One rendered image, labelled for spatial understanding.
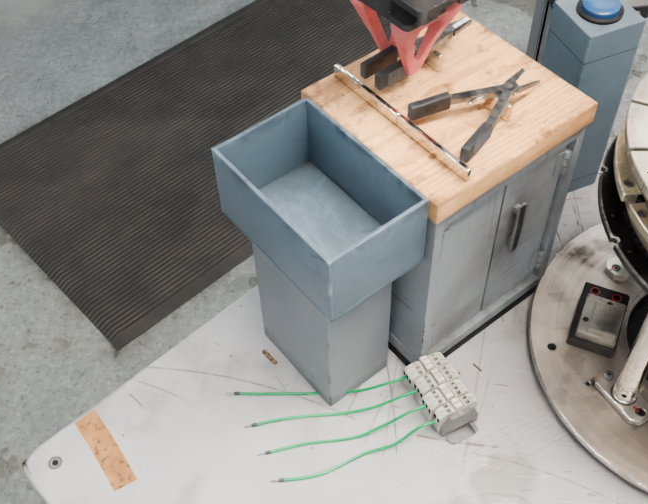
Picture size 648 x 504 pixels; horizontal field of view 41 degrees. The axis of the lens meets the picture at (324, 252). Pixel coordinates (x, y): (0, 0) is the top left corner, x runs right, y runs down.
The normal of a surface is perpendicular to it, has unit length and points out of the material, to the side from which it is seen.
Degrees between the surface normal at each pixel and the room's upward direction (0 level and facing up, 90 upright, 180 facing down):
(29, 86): 0
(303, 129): 90
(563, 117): 0
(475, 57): 0
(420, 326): 90
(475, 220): 90
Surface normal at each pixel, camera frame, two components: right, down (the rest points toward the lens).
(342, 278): 0.62, 0.61
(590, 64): 0.40, 0.71
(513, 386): -0.03, -0.62
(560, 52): -0.92, 0.32
